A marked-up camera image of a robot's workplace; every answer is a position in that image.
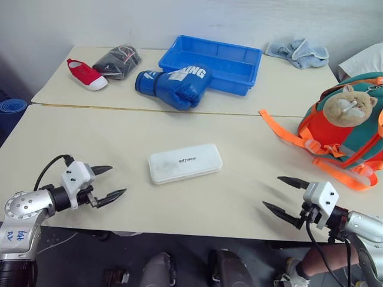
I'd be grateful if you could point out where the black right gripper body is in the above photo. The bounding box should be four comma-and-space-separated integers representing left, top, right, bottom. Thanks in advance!
299, 202, 321, 225

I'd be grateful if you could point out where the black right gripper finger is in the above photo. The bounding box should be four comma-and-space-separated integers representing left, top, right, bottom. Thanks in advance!
262, 200, 303, 231
276, 176, 311, 190

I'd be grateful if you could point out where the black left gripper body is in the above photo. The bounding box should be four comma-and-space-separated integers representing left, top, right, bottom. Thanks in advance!
76, 185, 100, 209

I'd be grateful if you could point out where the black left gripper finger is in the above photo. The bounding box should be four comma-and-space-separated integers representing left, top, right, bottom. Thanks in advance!
95, 188, 127, 209
90, 164, 114, 178

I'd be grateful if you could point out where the green orange plush cat backpack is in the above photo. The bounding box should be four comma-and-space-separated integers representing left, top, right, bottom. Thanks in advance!
258, 71, 383, 193

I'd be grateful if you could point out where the white rectangular case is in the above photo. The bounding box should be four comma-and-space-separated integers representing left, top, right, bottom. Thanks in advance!
147, 143, 224, 185

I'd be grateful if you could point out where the person's bare leg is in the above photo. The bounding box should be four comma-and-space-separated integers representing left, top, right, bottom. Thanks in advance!
299, 241, 360, 279

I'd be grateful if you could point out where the white sneaker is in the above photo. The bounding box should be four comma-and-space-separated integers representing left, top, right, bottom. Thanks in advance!
273, 257, 312, 287

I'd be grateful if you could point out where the black rounded shape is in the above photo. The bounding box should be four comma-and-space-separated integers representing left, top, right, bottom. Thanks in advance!
207, 248, 256, 287

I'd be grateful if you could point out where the small dark floor object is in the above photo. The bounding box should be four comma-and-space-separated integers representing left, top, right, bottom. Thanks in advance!
102, 268, 131, 287

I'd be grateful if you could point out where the grey rounded shape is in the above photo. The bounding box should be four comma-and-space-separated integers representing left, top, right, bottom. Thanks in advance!
139, 251, 177, 287

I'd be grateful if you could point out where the red white child shoe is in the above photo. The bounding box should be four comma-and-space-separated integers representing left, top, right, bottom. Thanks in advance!
66, 58, 109, 91

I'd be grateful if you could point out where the black item in plastic bag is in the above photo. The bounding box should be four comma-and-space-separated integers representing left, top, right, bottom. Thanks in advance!
92, 44, 142, 81

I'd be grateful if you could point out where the blue rolled foam mat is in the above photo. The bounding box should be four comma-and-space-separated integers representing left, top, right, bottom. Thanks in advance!
0, 99, 28, 115

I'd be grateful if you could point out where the blue boxing glove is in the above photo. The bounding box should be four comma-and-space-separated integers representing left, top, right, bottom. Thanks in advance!
134, 63, 214, 112

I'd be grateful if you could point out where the light blue towel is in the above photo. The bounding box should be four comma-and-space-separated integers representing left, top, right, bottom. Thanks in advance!
264, 38, 330, 71

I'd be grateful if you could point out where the white cushion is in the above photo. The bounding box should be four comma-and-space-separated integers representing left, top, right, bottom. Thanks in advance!
338, 42, 383, 82

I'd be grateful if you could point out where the blue plastic bin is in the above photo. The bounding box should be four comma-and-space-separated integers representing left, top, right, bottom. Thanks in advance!
157, 34, 263, 97

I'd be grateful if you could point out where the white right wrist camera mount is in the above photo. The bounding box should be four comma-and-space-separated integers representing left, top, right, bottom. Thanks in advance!
303, 181, 340, 230

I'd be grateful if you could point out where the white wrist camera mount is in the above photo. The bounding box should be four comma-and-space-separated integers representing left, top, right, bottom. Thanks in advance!
60, 160, 96, 210
303, 181, 340, 230

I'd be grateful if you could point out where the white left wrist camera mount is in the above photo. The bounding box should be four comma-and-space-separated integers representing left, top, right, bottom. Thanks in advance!
60, 160, 96, 210

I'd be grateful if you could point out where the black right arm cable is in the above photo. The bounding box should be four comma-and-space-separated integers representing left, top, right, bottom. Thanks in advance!
305, 220, 354, 287

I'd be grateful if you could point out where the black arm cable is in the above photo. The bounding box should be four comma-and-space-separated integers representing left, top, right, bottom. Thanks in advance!
33, 154, 74, 192
305, 220, 354, 287

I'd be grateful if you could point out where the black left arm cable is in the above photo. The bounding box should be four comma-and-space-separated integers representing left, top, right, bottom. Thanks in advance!
33, 154, 74, 192

